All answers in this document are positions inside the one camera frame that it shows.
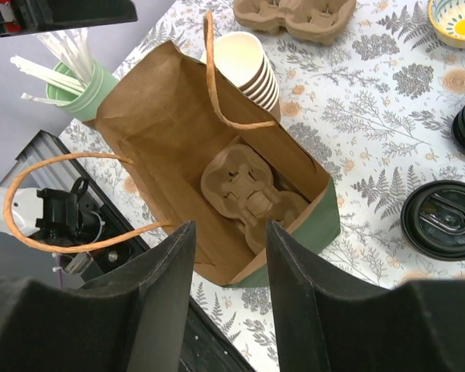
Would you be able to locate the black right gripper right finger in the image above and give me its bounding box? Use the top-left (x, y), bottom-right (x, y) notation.
top-left (267, 222), bottom-right (465, 371)

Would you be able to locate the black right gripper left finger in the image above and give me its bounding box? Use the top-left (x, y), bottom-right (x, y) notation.
top-left (0, 222), bottom-right (196, 371)

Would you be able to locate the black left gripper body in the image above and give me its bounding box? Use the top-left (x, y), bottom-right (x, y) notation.
top-left (0, 0), bottom-right (138, 38)

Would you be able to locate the green brown paper bag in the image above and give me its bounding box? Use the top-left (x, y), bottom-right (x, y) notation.
top-left (2, 9), bottom-right (342, 288)

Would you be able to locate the single cardboard cup carrier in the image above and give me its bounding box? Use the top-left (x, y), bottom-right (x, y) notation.
top-left (201, 143), bottom-right (308, 254)

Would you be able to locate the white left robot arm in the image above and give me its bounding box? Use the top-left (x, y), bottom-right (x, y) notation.
top-left (0, 1), bottom-right (137, 253)

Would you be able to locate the green straw holder cup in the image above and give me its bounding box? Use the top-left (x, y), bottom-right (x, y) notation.
top-left (46, 60), bottom-right (119, 122)

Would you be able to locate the floral tablecloth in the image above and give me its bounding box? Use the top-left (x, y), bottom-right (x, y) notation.
top-left (79, 1), bottom-right (465, 371)

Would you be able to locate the stack of paper cups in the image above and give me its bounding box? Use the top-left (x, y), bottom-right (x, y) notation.
top-left (201, 31), bottom-right (281, 130)

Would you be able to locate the cardboard cup carrier tray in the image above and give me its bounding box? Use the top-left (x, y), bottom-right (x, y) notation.
top-left (232, 0), bottom-right (357, 46)

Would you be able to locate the yellow patterned bowl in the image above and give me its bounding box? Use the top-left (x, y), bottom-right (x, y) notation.
top-left (428, 0), bottom-right (465, 50)

